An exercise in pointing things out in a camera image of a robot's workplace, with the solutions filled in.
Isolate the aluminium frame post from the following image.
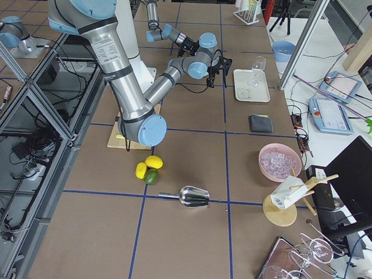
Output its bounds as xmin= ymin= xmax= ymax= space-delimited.
xmin=278 ymin=0 xmax=330 ymax=90

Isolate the green lime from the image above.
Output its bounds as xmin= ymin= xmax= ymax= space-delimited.
xmin=144 ymin=169 xmax=159 ymax=185

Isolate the blue teach pendant tablet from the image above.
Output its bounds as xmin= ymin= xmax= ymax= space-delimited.
xmin=309 ymin=97 xmax=353 ymax=135

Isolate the dark grey folded cloth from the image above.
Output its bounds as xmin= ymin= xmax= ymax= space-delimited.
xmin=248 ymin=114 xmax=273 ymax=133

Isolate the black tripod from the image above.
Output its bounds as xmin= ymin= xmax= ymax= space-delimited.
xmin=269 ymin=0 xmax=291 ymax=35

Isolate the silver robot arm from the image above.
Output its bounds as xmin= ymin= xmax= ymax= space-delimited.
xmin=145 ymin=1 xmax=199 ymax=57
xmin=48 ymin=1 xmax=232 ymax=149

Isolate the yellow lemon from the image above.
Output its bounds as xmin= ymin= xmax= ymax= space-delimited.
xmin=145 ymin=155 xmax=163 ymax=169
xmin=135 ymin=162 xmax=148 ymax=180

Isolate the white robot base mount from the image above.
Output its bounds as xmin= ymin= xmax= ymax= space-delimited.
xmin=115 ymin=0 xmax=156 ymax=93

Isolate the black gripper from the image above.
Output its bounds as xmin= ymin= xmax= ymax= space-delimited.
xmin=206 ymin=56 xmax=233 ymax=88
xmin=177 ymin=37 xmax=199 ymax=57

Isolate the pink bowl of ice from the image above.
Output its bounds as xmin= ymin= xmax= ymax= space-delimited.
xmin=258 ymin=143 xmax=302 ymax=182

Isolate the upturned wine glasses rack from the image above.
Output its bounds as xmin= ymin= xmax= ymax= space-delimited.
xmin=256 ymin=219 xmax=345 ymax=278

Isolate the red cylinder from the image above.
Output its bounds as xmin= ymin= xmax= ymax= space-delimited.
xmin=263 ymin=0 xmax=276 ymax=25

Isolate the white wire cup rack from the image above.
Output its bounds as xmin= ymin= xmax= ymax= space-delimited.
xmin=233 ymin=0 xmax=261 ymax=26

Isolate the clear wine glass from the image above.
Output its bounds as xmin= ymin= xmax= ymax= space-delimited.
xmin=248 ymin=56 xmax=266 ymax=88

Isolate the wooden stand with carton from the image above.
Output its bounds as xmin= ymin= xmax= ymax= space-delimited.
xmin=263 ymin=174 xmax=339 ymax=227

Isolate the beige bear serving tray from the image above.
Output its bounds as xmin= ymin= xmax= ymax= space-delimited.
xmin=233 ymin=69 xmax=270 ymax=103

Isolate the metal rod with green tip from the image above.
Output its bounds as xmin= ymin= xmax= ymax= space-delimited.
xmin=293 ymin=74 xmax=371 ymax=134

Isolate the black monitor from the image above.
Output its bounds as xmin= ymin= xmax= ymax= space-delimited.
xmin=323 ymin=136 xmax=371 ymax=240

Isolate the blue bowl with fork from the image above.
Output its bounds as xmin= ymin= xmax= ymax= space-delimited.
xmin=272 ymin=41 xmax=296 ymax=62

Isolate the wooden cutting board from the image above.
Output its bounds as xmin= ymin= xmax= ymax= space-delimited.
xmin=116 ymin=104 xmax=167 ymax=146

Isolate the shiny metal ice scoop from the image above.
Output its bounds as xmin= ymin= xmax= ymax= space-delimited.
xmin=158 ymin=185 xmax=210 ymax=208

